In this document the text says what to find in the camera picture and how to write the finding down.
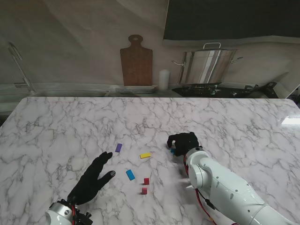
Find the brown wooden cutting board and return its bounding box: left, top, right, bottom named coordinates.
left=120, top=34, right=153, bottom=87

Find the steel sink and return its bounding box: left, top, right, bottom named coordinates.
left=32, top=90, right=111, bottom=97

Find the chrome faucet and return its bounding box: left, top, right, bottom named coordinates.
left=8, top=42, right=36, bottom=94

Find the black pan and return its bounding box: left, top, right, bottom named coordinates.
left=245, top=82, right=278, bottom=98

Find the white candle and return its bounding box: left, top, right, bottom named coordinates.
left=158, top=69, right=171, bottom=91

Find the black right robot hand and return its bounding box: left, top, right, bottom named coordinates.
left=166, top=132, right=200, bottom=157

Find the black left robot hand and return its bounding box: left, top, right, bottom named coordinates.
left=67, top=151, right=117, bottom=205

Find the black gas stove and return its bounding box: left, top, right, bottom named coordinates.
left=172, top=83, right=249, bottom=98

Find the dark range hood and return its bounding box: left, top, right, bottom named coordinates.
left=162, top=0, right=300, bottom=47

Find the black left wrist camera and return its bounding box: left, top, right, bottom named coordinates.
left=76, top=210, right=93, bottom=225

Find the large steel stock pot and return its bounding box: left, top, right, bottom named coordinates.
left=172, top=42, right=244, bottom=84

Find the stack of white plates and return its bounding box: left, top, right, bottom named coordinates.
left=116, top=85, right=158, bottom=94

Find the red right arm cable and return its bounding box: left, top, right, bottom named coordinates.
left=183, top=154, right=215, bottom=221

